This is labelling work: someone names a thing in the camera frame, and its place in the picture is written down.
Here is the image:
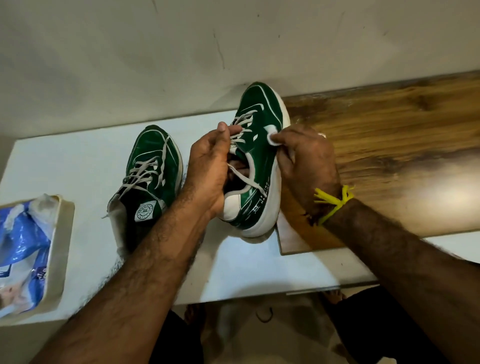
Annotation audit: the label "person's right forearm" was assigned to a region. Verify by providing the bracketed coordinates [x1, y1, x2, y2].
[324, 198, 480, 364]

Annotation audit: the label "white wet wipe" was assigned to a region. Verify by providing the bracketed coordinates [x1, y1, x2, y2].
[264, 125, 284, 147]

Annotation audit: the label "person's left foot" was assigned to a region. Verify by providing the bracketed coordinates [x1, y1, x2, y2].
[183, 302, 205, 327]

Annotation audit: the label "person's right foot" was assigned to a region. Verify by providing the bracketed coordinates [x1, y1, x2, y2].
[323, 289, 345, 305]

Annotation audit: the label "beige plastic tray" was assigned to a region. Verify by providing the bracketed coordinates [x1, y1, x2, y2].
[0, 194, 76, 326]

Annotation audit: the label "blue wet wipe packet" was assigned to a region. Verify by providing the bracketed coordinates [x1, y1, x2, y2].
[0, 194, 59, 320]

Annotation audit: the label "white shoelace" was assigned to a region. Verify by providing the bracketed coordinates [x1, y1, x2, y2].
[101, 135, 170, 219]
[226, 109, 268, 198]

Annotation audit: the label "green sneaker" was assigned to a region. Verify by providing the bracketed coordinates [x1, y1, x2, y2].
[106, 124, 185, 258]
[218, 81, 292, 239]

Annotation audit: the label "person's left hand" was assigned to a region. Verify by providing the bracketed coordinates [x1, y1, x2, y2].
[181, 121, 244, 220]

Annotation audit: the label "person's left forearm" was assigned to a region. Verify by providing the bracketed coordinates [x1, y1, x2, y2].
[29, 196, 217, 364]

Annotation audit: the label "person's right hand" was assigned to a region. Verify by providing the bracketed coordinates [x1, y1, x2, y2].
[269, 123, 343, 226]

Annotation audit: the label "brown wooden board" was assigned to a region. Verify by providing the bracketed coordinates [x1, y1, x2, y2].
[275, 70, 480, 256]

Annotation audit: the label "black shorts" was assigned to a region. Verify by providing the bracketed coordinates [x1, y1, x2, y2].
[149, 262, 480, 364]

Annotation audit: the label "yellow thread wristband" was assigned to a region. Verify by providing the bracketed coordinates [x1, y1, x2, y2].
[313, 184, 355, 226]

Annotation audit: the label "person's foot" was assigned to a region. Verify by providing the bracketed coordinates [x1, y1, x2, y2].
[183, 302, 205, 327]
[323, 289, 345, 305]

